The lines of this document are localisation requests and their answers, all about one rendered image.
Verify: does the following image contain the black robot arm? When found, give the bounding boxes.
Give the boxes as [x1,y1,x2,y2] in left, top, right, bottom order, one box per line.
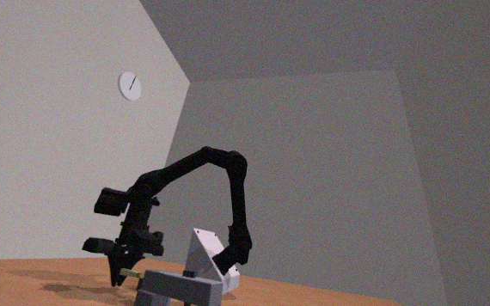
[94,146,253,276]

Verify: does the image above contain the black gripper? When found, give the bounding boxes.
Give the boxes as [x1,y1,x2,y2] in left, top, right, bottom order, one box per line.
[82,217,164,286]

